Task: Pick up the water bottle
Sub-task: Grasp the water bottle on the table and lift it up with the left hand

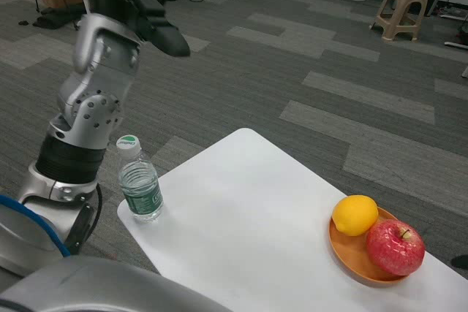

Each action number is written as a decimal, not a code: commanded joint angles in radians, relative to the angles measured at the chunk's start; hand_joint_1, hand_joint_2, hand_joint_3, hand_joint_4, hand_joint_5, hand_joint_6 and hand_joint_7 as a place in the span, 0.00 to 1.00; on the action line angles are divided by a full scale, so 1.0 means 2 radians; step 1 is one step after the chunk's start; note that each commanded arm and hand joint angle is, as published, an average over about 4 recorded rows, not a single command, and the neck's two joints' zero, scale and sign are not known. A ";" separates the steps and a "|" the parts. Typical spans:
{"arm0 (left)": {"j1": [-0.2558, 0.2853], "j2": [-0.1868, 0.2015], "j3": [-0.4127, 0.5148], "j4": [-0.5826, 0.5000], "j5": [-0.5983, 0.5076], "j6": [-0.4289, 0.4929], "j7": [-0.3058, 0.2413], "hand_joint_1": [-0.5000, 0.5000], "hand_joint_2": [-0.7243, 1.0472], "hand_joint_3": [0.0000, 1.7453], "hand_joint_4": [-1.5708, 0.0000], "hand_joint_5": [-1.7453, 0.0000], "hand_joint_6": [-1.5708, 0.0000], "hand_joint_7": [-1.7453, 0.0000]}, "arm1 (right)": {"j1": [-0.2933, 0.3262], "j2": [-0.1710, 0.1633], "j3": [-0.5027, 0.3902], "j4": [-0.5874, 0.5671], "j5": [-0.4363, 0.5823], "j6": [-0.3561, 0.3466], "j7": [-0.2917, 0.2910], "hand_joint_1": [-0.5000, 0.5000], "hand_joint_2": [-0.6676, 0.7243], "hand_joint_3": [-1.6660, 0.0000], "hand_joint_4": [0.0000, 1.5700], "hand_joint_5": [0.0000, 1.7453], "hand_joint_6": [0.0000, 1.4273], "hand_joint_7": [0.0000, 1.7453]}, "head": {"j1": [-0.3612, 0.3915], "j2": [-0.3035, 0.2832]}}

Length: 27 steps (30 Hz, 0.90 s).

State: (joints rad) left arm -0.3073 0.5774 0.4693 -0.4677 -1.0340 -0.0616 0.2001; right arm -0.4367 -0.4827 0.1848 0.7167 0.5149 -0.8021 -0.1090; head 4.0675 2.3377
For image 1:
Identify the blue cable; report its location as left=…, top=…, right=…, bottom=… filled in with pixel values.
left=0, top=194, right=72, bottom=258

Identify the black bag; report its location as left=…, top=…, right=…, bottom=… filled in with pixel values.
left=32, top=4, right=87, bottom=31

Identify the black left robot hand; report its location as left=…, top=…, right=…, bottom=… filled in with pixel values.
left=78, top=0, right=191, bottom=58

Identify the orange plate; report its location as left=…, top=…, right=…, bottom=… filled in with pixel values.
left=328, top=205, right=414, bottom=286

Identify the red apple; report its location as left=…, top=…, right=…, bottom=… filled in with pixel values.
left=366, top=219, right=426, bottom=277

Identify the black upper arm cable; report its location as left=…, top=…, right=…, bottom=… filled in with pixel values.
left=72, top=183, right=105, bottom=251

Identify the silver robot chest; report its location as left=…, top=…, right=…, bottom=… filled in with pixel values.
left=0, top=256, right=235, bottom=312

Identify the yellow lemon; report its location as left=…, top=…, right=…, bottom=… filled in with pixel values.
left=331, top=194, right=380, bottom=237

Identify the clear plastic water bottle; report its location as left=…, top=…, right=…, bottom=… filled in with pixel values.
left=116, top=135, right=165, bottom=224

